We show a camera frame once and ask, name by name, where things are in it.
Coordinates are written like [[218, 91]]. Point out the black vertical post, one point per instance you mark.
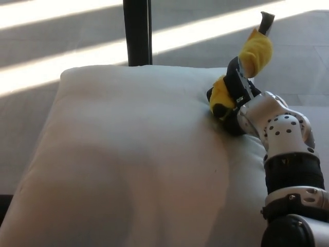
[[137, 33]]

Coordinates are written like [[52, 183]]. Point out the white pillow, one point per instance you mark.
[[128, 154]]

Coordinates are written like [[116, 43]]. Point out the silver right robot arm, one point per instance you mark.
[[285, 154]]

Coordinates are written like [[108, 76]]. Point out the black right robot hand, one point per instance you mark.
[[235, 85]]

